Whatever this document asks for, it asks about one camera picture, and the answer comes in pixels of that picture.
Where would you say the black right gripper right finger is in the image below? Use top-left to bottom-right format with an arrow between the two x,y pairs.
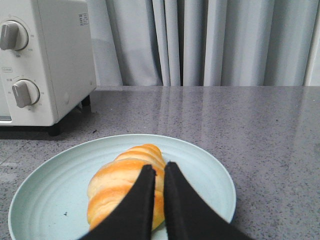
164,162 -> 250,240

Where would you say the white toaster oven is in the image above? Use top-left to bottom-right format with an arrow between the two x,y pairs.
0,0 -> 96,136

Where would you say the upper oven dial knob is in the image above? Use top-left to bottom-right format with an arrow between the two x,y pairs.
0,20 -> 29,51

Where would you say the oven dial knob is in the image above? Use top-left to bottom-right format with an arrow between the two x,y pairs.
0,20 -> 29,51
11,79 -> 40,108

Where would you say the striped orange bread roll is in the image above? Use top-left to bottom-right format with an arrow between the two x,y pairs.
87,143 -> 166,230

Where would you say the light green round plate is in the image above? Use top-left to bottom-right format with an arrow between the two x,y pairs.
8,134 -> 237,240

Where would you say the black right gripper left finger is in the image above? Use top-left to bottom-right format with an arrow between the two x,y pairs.
81,164 -> 156,240

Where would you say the grey curtain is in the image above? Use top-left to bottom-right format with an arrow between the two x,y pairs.
87,0 -> 320,87

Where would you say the lower oven dial knob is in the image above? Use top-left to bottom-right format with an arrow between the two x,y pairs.
11,79 -> 40,108

